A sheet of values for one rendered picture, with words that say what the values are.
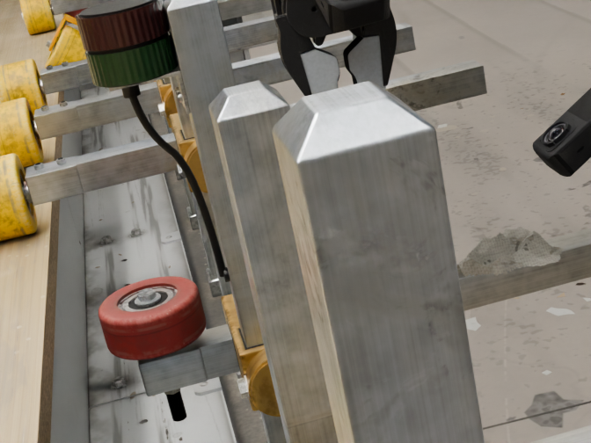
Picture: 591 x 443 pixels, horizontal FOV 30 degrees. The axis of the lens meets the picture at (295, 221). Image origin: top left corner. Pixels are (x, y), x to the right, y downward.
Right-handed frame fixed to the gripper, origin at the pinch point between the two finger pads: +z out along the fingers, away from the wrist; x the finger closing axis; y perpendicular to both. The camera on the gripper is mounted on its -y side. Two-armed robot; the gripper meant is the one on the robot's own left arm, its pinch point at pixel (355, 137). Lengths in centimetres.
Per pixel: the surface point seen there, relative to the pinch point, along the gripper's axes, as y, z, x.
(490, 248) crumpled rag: -2.1, 11.3, -8.9
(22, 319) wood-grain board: 1.8, 8.7, 29.1
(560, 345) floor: 127, 99, -61
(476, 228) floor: 203, 98, -68
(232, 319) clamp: -1.9, 11.7, 12.9
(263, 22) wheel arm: 72, 3, -4
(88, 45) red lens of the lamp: -7.3, -13.0, 18.1
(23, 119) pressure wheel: 45, 2, 29
